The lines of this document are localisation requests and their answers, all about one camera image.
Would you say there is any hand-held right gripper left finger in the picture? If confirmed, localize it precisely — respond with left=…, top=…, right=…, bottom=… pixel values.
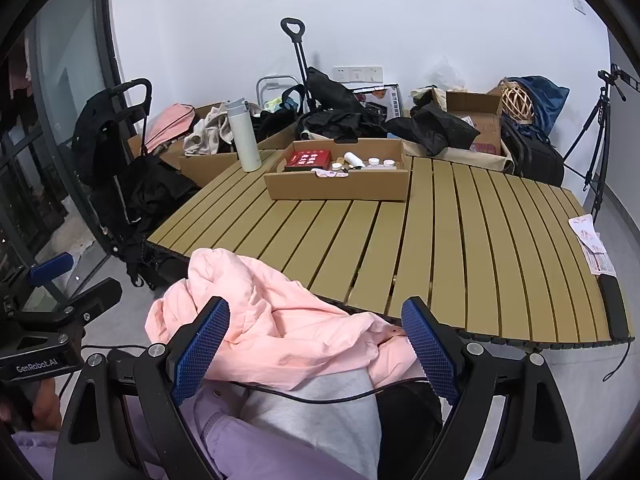
left=52, top=296, right=232, bottom=480

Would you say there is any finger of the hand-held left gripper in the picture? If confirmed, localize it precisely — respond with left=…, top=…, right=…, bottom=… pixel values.
left=0, top=252, right=73, bottom=292
left=5, top=277, right=123, bottom=341

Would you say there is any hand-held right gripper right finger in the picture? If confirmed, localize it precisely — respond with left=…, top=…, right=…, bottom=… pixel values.
left=401, top=296, right=581, bottom=480

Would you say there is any shallow cardboard box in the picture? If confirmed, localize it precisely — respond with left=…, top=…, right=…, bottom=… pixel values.
left=264, top=138, right=412, bottom=202

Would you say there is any person's left hand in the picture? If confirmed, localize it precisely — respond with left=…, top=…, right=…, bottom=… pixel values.
left=31, top=377, right=64, bottom=433

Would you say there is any pink jacket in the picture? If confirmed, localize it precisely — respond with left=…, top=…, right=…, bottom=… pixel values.
left=145, top=247, right=426, bottom=391

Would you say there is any person's lilac jacket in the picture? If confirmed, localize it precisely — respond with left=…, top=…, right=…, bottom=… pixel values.
left=192, top=385, right=371, bottom=480

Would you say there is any person's grey trouser leg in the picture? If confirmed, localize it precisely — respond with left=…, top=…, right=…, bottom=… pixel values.
left=240, top=367, right=383, bottom=480

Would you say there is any black framed glass door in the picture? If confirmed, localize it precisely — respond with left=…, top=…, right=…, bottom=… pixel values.
left=0, top=0, right=126, bottom=261

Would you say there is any large cardboard box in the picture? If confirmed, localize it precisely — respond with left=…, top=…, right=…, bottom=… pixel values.
left=127, top=102, right=301, bottom=188

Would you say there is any black phone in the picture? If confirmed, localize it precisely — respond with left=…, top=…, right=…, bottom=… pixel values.
left=597, top=274, right=630, bottom=341

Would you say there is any pink backpack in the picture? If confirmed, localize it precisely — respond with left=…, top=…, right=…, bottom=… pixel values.
left=145, top=102, right=198, bottom=153

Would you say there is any white printed paper leaflet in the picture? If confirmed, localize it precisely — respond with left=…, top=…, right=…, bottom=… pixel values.
left=568, top=214, right=617, bottom=276

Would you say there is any beige cloth bag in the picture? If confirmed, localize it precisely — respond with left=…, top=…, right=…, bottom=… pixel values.
left=402, top=140, right=516, bottom=173

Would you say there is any beige clothing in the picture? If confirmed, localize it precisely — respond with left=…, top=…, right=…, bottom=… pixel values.
left=182, top=102, right=236, bottom=156

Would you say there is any white thermos bottle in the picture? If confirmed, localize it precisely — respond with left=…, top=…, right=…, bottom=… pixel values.
left=226, top=98, right=262, bottom=173

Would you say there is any red box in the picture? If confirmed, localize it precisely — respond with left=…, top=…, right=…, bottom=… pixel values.
left=285, top=150, right=333, bottom=171

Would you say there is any black suitcase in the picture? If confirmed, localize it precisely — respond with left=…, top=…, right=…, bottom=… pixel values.
left=500, top=117, right=566, bottom=186

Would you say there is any black cloth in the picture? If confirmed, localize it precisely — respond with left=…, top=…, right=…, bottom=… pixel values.
left=385, top=102, right=481, bottom=156

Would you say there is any black and teal bag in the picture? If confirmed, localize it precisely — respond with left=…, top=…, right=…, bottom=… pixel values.
left=257, top=85, right=306, bottom=141

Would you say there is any open cardboard box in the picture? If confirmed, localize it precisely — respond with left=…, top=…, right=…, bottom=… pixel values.
left=445, top=90, right=503, bottom=156

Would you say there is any printed appliance box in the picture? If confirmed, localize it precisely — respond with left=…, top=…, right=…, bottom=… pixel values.
left=357, top=84, right=401, bottom=123

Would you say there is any black jacket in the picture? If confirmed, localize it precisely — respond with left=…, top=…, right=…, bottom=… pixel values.
left=295, top=67, right=386, bottom=141

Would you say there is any woven rattan ball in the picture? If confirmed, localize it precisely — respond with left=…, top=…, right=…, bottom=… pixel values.
left=500, top=80, right=536, bottom=123

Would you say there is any blue bag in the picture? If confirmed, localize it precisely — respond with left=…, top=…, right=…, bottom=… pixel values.
left=505, top=75, right=571, bottom=136

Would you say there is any black tripod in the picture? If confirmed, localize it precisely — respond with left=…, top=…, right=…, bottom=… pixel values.
left=562, top=64, right=640, bottom=216

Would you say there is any thin black cable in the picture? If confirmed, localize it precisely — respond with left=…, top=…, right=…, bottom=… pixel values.
left=215, top=377, right=431, bottom=406

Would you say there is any white metal frame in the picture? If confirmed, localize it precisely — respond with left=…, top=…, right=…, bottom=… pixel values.
left=256, top=75, right=303, bottom=106

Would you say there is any white wall outlet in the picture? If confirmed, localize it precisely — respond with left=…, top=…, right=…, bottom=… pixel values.
left=332, top=65, right=385, bottom=83

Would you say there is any black trolley handle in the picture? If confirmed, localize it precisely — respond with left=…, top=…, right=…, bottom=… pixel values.
left=280, top=17, right=321, bottom=111

